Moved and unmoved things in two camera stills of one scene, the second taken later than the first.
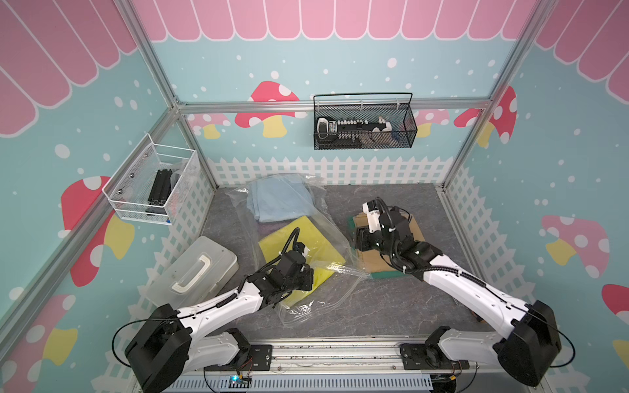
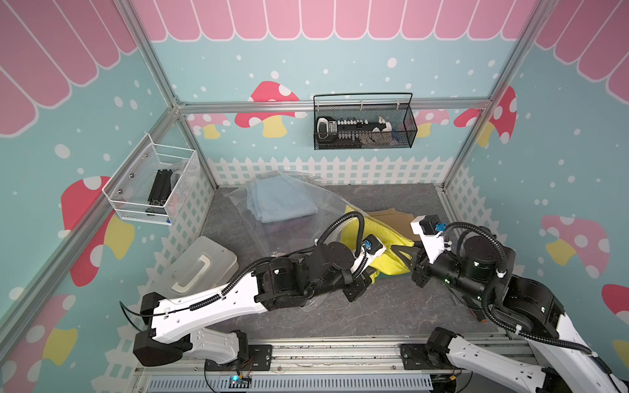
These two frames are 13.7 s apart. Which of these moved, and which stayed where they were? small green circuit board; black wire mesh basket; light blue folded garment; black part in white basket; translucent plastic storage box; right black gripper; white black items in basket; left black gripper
Moved: left black gripper; right black gripper
Stayed: light blue folded garment; translucent plastic storage box; black part in white basket; small green circuit board; black wire mesh basket; white black items in basket
